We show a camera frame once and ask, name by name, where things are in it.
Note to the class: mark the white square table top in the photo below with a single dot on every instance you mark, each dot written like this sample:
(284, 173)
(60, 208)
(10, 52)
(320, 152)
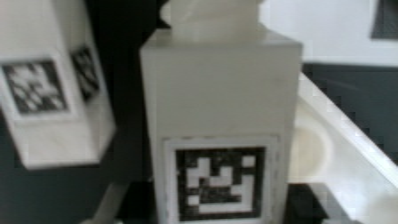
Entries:
(344, 148)

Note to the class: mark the white table leg with tag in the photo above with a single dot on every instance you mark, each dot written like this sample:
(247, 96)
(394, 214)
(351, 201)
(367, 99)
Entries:
(53, 98)

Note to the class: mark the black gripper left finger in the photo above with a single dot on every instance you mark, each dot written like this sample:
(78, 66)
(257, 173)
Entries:
(126, 205)

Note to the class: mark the white table leg corner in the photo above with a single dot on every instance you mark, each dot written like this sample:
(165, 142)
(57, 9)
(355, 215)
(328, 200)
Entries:
(220, 68)

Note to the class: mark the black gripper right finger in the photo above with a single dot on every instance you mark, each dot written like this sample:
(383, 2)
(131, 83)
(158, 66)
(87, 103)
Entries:
(312, 207)

